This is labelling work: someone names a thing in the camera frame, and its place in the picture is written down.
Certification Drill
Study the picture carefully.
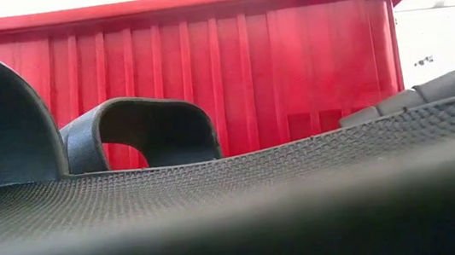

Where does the black slide sandal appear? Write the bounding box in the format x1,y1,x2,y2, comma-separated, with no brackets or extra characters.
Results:
334,70,455,130
55,86,224,178
0,0,455,255

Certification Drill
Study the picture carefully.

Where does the red plastic bin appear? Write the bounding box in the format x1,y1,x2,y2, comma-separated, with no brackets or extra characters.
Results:
0,0,429,185

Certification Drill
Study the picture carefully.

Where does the dark ceiling fixture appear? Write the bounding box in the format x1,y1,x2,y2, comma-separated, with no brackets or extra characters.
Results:
412,55,435,67

